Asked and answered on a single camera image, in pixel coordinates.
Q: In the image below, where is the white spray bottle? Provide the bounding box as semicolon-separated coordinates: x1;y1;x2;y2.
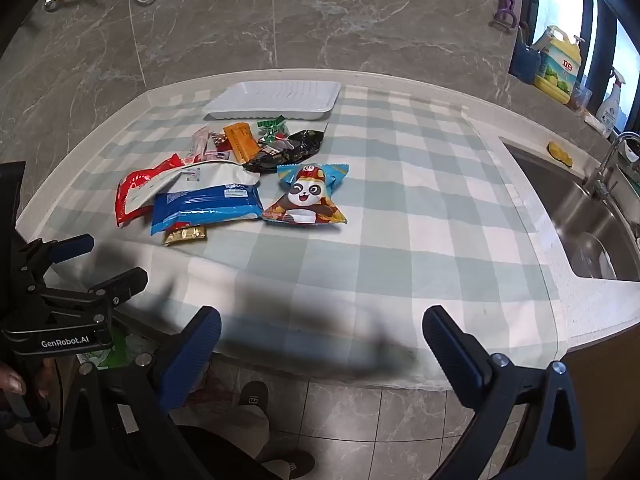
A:
597;67;628;138

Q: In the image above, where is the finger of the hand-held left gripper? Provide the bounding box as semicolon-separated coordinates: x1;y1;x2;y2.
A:
45;267;150;321
10;233;96;286

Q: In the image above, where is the green plastic bag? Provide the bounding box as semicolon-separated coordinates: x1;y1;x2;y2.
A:
77;330;151;371

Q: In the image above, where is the red foil candy packet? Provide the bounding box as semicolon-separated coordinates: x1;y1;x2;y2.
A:
206;132;233;162

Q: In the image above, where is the chrome faucet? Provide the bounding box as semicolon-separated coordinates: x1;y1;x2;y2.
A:
582;131;640;201

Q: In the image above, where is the blue container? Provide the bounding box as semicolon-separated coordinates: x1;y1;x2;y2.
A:
509;22;543;85

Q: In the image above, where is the pale pink clear packet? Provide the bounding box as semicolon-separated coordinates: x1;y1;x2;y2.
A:
189;126;211;161

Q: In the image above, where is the dark slipper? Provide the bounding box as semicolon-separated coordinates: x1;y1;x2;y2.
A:
260;450;316;480
237;380;271;416

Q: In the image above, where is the white snack packet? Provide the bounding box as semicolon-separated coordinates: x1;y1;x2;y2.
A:
127;160;261;216

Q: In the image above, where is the white plastic tray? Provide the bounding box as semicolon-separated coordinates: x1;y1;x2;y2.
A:
203;80;342;121

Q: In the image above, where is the steel sink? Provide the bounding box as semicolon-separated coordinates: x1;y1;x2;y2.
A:
502;137;640;282

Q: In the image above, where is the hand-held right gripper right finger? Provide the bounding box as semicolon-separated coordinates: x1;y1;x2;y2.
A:
422;305;608;480

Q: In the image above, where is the black snack packet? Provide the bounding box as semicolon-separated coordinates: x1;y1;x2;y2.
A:
242;129;326;175

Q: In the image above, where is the blue snack packet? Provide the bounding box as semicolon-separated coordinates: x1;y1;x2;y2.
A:
150;184;264;235

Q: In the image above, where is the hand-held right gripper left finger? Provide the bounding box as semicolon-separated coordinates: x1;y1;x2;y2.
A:
56;305;223;480

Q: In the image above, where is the panda print snack packet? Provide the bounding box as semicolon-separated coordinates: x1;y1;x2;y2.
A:
262;162;350;227

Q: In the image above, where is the yellow dish soap bottle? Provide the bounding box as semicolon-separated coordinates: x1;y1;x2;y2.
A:
532;26;586;106

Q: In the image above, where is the orange snack packet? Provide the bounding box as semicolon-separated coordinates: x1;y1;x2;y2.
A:
222;121;259;163

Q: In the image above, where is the small gold snack packet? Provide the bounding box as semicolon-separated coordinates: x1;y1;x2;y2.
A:
162;225;208;247

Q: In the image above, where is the person's left hand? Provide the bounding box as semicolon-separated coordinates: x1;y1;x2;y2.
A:
0;357;63;411

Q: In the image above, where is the yellow sponge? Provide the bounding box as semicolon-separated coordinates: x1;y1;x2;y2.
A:
546;141;575;167

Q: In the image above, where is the green white checked tablecloth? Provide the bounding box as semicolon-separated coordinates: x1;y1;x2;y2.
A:
17;82;571;393

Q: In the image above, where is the red snack packet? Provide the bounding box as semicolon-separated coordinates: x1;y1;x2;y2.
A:
116;154;186;227

